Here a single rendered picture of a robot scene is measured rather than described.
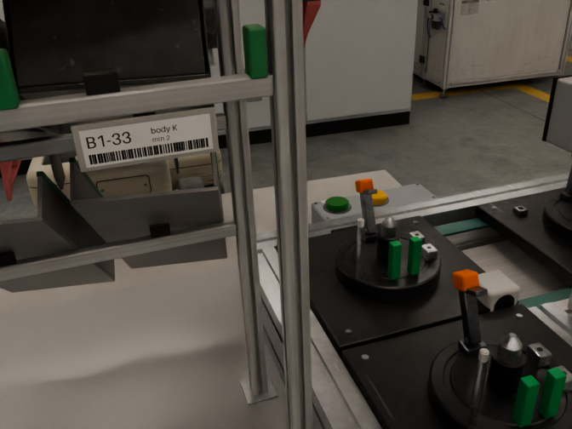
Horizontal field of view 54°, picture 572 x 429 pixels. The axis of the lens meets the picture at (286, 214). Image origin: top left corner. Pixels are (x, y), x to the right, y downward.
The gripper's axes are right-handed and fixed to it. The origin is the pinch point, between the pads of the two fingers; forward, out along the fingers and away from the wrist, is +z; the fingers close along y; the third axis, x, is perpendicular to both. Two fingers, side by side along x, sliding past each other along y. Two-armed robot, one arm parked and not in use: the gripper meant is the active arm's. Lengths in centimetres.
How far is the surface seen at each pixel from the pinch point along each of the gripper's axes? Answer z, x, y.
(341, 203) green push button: 26.1, 1.7, 7.2
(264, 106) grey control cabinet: 91, 277, 67
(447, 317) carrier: 27.0, -30.2, 7.4
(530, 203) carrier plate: 26.6, -9.4, 35.7
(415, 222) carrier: 26.4, -8.6, 15.3
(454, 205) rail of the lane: 27.5, -4.0, 25.0
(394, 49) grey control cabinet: 63, 272, 158
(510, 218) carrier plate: 26.7, -12.5, 29.5
